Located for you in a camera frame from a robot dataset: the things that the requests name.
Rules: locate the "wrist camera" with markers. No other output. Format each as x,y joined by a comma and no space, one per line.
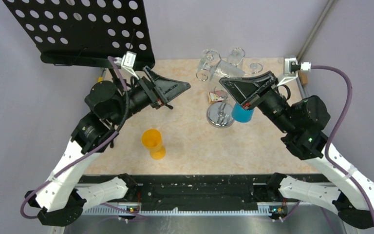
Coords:
291,67
127,63

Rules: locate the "blue wine glass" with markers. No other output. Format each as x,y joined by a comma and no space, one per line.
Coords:
241,115

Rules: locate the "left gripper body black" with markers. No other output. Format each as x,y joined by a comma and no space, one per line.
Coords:
148,94

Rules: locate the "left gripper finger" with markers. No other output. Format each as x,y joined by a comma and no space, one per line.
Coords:
169,90
153,76

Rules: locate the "small red white box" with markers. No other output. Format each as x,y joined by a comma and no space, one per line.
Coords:
217,96

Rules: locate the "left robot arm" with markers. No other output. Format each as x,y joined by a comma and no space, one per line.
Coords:
111,104

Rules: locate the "chrome wire wine glass rack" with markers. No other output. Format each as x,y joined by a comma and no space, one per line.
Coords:
219,114

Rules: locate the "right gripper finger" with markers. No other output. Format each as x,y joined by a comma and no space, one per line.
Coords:
246,92
261,81

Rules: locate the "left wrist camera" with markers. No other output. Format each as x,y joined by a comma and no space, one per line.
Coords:
127,63

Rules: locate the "aluminium corner profile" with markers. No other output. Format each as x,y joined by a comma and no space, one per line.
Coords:
329,6

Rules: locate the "clear wine glass back left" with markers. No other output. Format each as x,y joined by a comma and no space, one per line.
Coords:
210,55

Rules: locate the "orange wine glass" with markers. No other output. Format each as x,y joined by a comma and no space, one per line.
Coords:
152,141

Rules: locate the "clear wine glass front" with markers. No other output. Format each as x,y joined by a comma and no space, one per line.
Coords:
209,70

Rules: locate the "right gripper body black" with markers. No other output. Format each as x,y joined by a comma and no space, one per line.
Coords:
271,104

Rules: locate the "small wooden block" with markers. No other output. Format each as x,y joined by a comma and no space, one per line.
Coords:
303,78

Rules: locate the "clear wine glass back right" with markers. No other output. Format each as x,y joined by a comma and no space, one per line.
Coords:
255,67

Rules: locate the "clear wine glass back middle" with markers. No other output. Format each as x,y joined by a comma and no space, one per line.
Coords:
236,56

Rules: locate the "black perforated music stand desk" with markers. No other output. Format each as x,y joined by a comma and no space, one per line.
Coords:
86,32

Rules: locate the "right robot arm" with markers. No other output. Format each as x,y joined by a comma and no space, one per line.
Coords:
351,195

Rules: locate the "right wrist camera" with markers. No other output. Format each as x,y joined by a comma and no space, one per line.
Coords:
291,67

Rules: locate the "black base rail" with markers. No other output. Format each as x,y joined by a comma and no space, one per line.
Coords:
201,193

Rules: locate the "clear wine glass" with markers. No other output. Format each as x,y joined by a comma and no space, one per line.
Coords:
255,67
209,70
236,56
210,55

